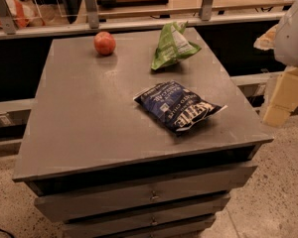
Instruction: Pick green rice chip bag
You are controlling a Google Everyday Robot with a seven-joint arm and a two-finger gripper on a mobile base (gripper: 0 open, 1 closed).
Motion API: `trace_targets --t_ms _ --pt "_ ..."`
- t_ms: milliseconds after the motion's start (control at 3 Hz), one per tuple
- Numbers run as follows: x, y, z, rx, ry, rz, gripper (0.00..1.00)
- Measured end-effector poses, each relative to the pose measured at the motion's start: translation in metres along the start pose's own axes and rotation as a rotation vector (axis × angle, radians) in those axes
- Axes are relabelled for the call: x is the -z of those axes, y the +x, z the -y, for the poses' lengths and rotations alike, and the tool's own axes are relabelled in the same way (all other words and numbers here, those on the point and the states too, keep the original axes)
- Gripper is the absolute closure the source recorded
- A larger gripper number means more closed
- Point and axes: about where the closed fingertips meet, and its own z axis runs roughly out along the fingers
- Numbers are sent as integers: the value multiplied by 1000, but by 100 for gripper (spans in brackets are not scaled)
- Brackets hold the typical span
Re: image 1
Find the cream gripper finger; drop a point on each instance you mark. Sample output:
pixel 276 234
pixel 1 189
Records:
pixel 284 98
pixel 266 41

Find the green rice chip bag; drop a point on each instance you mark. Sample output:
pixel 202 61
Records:
pixel 173 46

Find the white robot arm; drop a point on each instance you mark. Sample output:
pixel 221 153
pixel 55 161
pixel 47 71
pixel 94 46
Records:
pixel 283 40

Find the blue kettle chip bag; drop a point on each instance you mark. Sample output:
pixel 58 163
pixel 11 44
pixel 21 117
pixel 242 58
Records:
pixel 175 106

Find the orange white plastic bag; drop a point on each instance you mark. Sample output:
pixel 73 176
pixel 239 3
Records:
pixel 23 15

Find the red apple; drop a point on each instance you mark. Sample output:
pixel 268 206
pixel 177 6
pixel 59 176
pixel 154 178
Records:
pixel 104 43

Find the grey drawer cabinet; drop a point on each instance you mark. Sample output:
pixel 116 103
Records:
pixel 103 167

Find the grey metal railing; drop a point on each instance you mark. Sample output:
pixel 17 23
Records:
pixel 92 19

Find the black wooden handled tool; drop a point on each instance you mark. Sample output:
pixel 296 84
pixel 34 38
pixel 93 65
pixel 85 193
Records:
pixel 123 3

